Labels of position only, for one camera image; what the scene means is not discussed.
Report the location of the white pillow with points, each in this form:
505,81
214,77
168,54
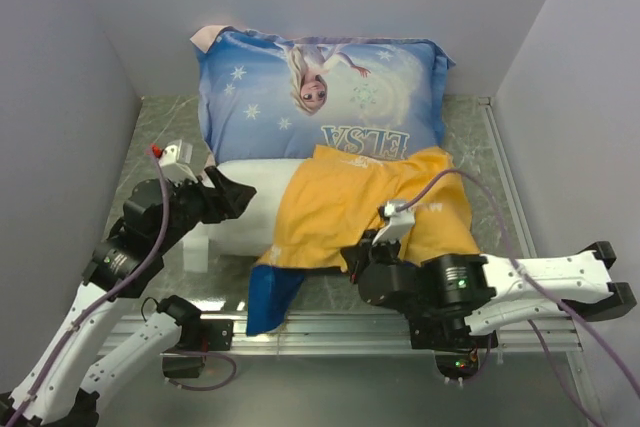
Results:
251,234

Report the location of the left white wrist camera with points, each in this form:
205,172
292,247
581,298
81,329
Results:
174,160

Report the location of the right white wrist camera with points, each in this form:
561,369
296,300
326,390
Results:
398,221

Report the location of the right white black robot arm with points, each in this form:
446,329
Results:
457,302

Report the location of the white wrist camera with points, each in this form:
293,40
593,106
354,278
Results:
174,160
398,221

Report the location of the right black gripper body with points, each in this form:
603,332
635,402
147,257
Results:
384,254

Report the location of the Mickey blue yellow pillowcase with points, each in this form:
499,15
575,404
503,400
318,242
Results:
332,199

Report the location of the Elsa light blue pillow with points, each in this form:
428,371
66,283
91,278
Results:
262,96

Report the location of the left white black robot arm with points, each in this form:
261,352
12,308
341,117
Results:
71,384

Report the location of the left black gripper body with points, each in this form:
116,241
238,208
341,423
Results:
194,203

